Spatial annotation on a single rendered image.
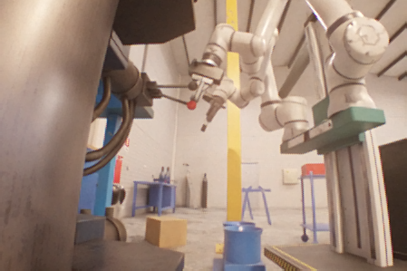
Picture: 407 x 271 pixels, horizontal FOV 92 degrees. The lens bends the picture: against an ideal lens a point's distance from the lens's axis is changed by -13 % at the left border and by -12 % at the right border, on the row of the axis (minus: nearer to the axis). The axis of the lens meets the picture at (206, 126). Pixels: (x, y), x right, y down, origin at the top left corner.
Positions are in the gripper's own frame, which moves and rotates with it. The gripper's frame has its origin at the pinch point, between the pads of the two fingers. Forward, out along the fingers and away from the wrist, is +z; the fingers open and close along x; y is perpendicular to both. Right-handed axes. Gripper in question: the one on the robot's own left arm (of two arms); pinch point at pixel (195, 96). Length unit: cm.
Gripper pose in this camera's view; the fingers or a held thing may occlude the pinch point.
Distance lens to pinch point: 83.6
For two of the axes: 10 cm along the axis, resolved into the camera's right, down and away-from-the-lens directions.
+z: -3.7, 8.9, -2.6
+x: 9.3, 3.4, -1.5
